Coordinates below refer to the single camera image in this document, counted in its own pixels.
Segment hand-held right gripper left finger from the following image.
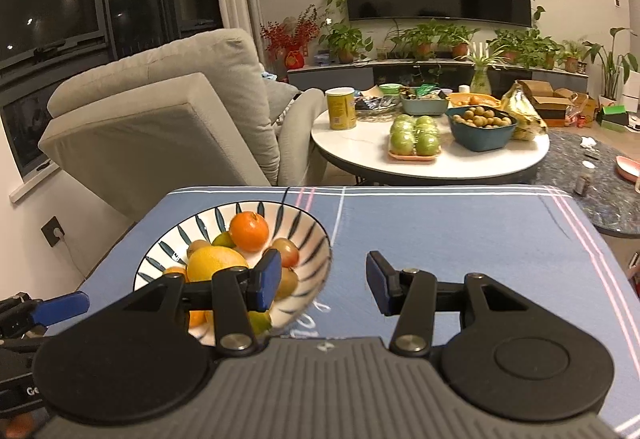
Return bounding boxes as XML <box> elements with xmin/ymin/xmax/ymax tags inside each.
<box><xmin>119</xmin><ymin>249</ymin><xmax>282</xmax><ymax>354</ymax></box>

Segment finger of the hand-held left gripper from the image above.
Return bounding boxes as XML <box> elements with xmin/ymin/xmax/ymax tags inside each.
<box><xmin>0</xmin><ymin>291</ymin><xmax>91</xmax><ymax>339</ymax></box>

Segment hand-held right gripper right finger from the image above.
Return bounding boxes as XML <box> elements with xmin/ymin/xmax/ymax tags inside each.
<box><xmin>366</xmin><ymin>250</ymin><xmax>541</xmax><ymax>356</ymax></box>

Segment red apple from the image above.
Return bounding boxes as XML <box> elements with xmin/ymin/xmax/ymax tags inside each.
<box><xmin>270</xmin><ymin>237</ymin><xmax>301</xmax><ymax>268</ymax></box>

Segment large orange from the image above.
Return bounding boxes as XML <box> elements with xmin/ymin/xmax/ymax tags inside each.
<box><xmin>229</xmin><ymin>212</ymin><xmax>271</xmax><ymax>252</ymax></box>

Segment large yellow citrus fruit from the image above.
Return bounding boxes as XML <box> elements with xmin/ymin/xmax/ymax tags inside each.
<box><xmin>186</xmin><ymin>245</ymin><xmax>250</xmax><ymax>283</ymax></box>

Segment striped ceramic bowl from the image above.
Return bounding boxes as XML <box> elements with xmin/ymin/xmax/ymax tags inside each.
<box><xmin>132</xmin><ymin>200</ymin><xmax>333</xmax><ymax>337</ymax></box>

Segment blue tablecloth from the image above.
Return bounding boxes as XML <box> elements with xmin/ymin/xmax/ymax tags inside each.
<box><xmin>50</xmin><ymin>186</ymin><xmax>640</xmax><ymax>439</ymax></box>

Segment round white table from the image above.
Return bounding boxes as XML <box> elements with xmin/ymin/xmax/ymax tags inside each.
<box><xmin>311</xmin><ymin>106</ymin><xmax>551</xmax><ymax>180</ymax></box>

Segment pack of green apples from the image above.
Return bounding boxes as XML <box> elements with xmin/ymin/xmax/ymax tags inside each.
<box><xmin>387</xmin><ymin>114</ymin><xmax>443</xmax><ymax>165</ymax></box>

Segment yellow jar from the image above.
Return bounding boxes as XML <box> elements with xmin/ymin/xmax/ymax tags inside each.
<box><xmin>325</xmin><ymin>87</ymin><xmax>358</xmax><ymax>130</ymax></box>

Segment large teal bowl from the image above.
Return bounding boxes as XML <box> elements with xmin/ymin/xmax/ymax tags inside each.
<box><xmin>446</xmin><ymin>105</ymin><xmax>518</xmax><ymax>153</ymax></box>

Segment dark snack packets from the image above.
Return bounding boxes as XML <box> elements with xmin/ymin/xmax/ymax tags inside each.
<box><xmin>354</xmin><ymin>92</ymin><xmax>402</xmax><ymax>114</ymax></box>

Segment grey cushion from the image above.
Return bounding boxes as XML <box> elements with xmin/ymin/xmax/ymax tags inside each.
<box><xmin>260</xmin><ymin>72</ymin><xmax>303</xmax><ymax>135</ymax></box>

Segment small teal bowl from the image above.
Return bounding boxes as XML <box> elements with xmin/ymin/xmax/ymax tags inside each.
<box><xmin>400</xmin><ymin>92</ymin><xmax>450</xmax><ymax>116</ymax></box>

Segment beige armchair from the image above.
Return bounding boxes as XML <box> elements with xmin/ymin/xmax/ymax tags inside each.
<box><xmin>39</xmin><ymin>28</ymin><xmax>328</xmax><ymax>220</ymax></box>

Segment pile of brown longans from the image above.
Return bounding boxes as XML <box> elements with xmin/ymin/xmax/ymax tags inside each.
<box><xmin>451</xmin><ymin>106</ymin><xmax>514</xmax><ymax>129</ymax></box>

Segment plate of tangerines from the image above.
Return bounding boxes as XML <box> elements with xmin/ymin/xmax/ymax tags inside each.
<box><xmin>446</xmin><ymin>92</ymin><xmax>502</xmax><ymax>109</ymax></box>

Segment grey television console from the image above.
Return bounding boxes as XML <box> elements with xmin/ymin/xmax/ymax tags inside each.
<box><xmin>287</xmin><ymin>58</ymin><xmax>591</xmax><ymax>92</ymax></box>

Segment golden foil bag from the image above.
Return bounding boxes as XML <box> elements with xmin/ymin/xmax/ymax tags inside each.
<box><xmin>500</xmin><ymin>82</ymin><xmax>549</xmax><ymax>141</ymax></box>

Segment red berry branches in vase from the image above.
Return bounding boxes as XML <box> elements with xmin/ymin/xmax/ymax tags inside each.
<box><xmin>260</xmin><ymin>6</ymin><xmax>321</xmax><ymax>69</ymax></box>

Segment dark marble table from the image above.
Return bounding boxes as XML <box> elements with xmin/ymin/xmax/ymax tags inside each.
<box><xmin>535</xmin><ymin>128</ymin><xmax>640</xmax><ymax>237</ymax></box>

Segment glass vase with green stems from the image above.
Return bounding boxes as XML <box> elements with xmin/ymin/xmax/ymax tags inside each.
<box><xmin>467</xmin><ymin>42</ymin><xmax>506</xmax><ymax>96</ymax></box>

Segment potted green plant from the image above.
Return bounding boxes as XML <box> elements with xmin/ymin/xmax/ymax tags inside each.
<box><xmin>320</xmin><ymin>22</ymin><xmax>373</xmax><ymax>65</ymax></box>
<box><xmin>560</xmin><ymin>39</ymin><xmax>591</xmax><ymax>74</ymax></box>
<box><xmin>387</xmin><ymin>19</ymin><xmax>441</xmax><ymax>60</ymax></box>
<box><xmin>440</xmin><ymin>24</ymin><xmax>481</xmax><ymax>60</ymax></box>
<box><xmin>487</xmin><ymin>29</ymin><xmax>533</xmax><ymax>65</ymax></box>
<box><xmin>525</xmin><ymin>32</ymin><xmax>563</xmax><ymax>71</ymax></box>

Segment cardboard boxes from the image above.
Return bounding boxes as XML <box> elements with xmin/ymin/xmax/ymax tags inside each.
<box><xmin>517</xmin><ymin>80</ymin><xmax>598</xmax><ymax>127</ymax></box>

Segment orange plastic bag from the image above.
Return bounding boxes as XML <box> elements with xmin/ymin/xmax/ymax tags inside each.
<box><xmin>565</xmin><ymin>94</ymin><xmax>601</xmax><ymax>127</ymax></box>

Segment pink plate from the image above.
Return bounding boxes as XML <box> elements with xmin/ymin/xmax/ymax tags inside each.
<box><xmin>614</xmin><ymin>156</ymin><xmax>640</xmax><ymax>182</ymax></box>

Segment green box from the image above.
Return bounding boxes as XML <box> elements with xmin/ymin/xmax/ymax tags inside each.
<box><xmin>597</xmin><ymin>104</ymin><xmax>628</xmax><ymax>132</ymax></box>

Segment white appliance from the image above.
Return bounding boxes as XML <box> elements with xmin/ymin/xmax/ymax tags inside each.
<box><xmin>620</xmin><ymin>69</ymin><xmax>640</xmax><ymax>115</ymax></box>

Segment tall leafy floor plant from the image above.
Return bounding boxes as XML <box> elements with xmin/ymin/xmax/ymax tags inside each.
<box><xmin>582</xmin><ymin>26</ymin><xmax>638</xmax><ymax>105</ymax></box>

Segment dark wall socket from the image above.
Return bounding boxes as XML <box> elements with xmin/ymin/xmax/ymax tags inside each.
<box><xmin>41</xmin><ymin>216</ymin><xmax>67</xmax><ymax>248</ymax></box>

